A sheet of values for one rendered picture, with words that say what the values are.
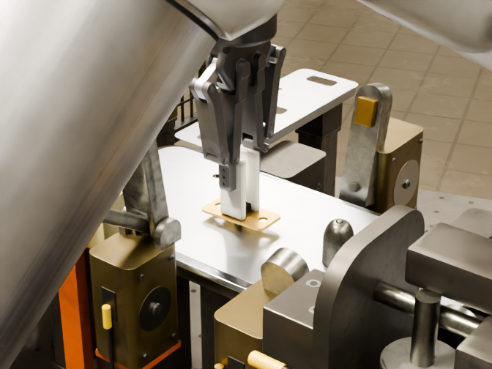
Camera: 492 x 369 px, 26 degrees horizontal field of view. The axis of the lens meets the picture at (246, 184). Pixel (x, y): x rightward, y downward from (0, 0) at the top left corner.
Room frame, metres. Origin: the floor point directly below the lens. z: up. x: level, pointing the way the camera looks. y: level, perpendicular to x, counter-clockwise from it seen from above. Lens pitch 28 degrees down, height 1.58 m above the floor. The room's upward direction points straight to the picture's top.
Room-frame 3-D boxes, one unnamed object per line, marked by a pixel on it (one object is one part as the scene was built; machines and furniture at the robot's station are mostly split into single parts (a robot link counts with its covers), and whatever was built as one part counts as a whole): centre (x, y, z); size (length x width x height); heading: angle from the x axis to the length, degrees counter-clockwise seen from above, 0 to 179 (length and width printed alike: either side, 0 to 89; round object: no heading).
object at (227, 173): (0.97, 0.02, 1.08); 0.03 x 0.01 x 0.05; 142
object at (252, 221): (0.99, 0.01, 1.02); 0.08 x 0.04 x 0.01; 52
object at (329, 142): (1.39, -0.10, 0.84); 0.05 x 0.05 x 0.29; 52
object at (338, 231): (0.92, -0.09, 1.02); 0.03 x 0.03 x 0.07
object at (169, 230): (0.87, 0.07, 1.06); 0.03 x 0.01 x 0.03; 142
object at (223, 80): (0.99, 0.01, 1.21); 0.08 x 0.07 x 0.09; 142
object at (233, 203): (0.98, 0.01, 1.05); 0.03 x 0.01 x 0.07; 52
